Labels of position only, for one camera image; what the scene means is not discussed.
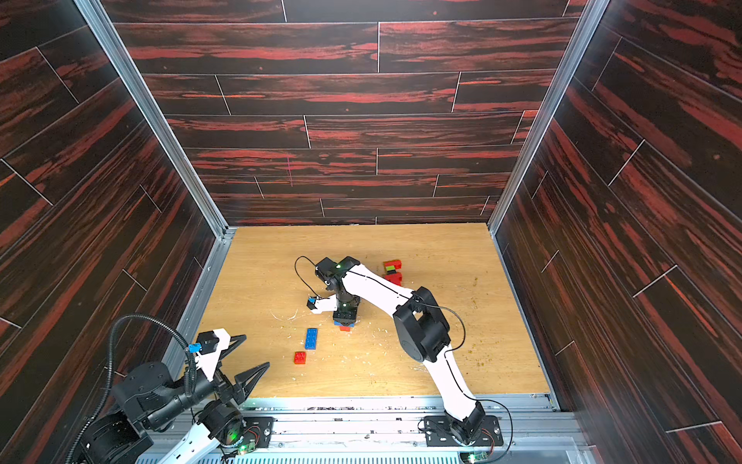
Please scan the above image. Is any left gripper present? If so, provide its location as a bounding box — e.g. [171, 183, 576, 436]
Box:
[148, 333, 270, 431]

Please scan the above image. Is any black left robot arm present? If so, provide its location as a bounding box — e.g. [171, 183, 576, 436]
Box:
[66, 329, 270, 463]

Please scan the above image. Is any long red lego brick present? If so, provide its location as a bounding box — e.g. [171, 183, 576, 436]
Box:
[384, 273, 402, 286]
[383, 260, 402, 270]

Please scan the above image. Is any aluminium corner post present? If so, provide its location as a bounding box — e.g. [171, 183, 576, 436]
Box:
[75, 0, 234, 240]
[487, 0, 610, 244]

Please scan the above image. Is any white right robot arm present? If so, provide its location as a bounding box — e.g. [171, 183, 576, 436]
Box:
[316, 256, 485, 445]

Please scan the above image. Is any aluminium corner post left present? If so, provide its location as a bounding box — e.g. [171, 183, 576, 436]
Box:
[75, 0, 234, 240]

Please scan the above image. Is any black right camera cable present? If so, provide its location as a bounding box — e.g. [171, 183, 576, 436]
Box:
[294, 255, 326, 300]

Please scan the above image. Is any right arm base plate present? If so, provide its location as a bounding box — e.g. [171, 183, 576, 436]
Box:
[417, 415, 504, 448]

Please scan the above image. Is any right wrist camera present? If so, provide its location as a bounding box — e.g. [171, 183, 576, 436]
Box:
[306, 295, 337, 314]

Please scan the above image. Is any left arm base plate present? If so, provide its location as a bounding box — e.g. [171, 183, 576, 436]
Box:
[238, 417, 276, 454]

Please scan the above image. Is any aluminium corner post right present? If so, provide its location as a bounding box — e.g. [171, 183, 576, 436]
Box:
[487, 0, 610, 244]

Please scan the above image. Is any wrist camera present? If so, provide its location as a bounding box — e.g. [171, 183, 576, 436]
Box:
[189, 329, 231, 356]
[306, 295, 337, 314]

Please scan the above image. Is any black corrugated left hose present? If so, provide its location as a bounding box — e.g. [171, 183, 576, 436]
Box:
[63, 314, 198, 464]

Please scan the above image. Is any aluminium front rail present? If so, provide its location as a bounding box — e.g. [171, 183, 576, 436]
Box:
[200, 394, 598, 463]

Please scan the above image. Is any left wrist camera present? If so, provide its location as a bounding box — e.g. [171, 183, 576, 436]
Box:
[189, 329, 231, 356]

